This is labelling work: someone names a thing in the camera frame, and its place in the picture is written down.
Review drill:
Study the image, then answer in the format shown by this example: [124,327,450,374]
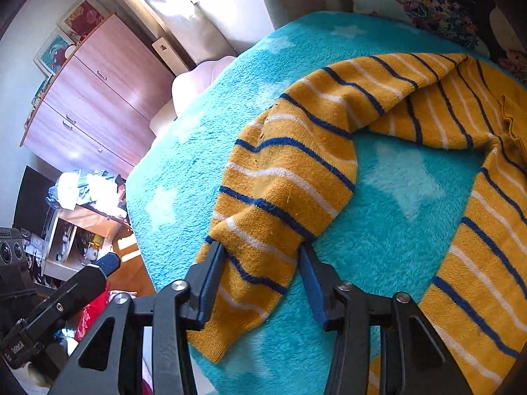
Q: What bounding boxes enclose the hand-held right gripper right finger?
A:
[299,245,474,395]

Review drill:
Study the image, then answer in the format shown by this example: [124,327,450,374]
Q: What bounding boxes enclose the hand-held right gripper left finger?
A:
[50,241,225,395]

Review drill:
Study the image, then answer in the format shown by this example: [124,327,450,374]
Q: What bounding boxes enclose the wooden wardrobe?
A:
[18,12,178,179]

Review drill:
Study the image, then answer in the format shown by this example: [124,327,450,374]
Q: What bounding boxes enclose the blue framed picture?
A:
[33,29,77,77]

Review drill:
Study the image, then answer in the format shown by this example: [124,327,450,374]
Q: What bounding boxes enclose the turquoise star fleece blanket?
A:
[125,10,527,395]

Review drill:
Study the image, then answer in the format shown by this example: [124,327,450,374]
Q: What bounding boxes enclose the yellow striped knit sweater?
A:
[187,53,527,395]

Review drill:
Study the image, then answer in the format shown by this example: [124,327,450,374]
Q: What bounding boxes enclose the white curtain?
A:
[115,0,276,56]

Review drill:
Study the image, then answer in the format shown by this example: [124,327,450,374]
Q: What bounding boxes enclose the pink cushioned chair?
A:
[149,54,239,138]

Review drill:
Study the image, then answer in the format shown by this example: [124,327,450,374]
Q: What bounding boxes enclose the floral printed pillow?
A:
[333,0,527,85]

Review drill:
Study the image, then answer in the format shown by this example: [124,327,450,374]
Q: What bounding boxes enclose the red cloth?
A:
[74,290,112,342]

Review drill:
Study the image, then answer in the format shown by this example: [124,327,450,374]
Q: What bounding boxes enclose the red floral framed picture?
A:
[58,0,112,44]

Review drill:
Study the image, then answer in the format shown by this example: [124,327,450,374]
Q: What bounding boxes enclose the black monitor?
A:
[12,166,56,239]

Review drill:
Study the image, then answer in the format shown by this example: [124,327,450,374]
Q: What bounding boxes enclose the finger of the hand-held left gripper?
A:
[25,253,121,338]

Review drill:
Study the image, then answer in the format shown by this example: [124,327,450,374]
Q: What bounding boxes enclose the cluttered wooden desk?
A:
[41,169,134,282]

